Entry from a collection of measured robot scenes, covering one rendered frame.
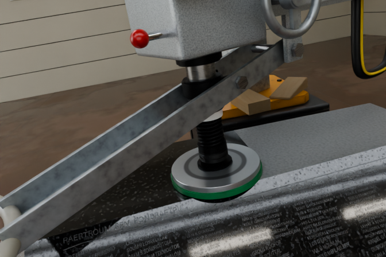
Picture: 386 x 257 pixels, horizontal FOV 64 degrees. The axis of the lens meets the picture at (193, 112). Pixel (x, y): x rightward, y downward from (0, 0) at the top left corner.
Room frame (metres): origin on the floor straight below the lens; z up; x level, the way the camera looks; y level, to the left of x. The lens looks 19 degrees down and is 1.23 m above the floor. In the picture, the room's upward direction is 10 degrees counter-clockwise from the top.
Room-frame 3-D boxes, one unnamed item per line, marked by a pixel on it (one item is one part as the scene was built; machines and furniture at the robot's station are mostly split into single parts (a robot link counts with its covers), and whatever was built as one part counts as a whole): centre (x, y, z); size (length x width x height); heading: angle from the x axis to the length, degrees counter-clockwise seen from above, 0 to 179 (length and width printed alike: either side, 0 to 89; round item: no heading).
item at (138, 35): (0.54, 0.05, 1.20); 0.08 x 0.03 x 0.03; 119
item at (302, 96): (1.53, -0.28, 0.76); 0.49 x 0.49 x 0.05; 4
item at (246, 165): (0.66, -0.03, 0.87); 0.21 x 0.21 x 0.01
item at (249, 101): (1.28, -0.25, 0.81); 0.20 x 0.10 x 0.05; 12
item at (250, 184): (0.66, -0.03, 0.86); 0.22 x 0.22 x 0.04
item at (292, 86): (1.38, -0.46, 0.80); 0.20 x 0.10 x 0.05; 136
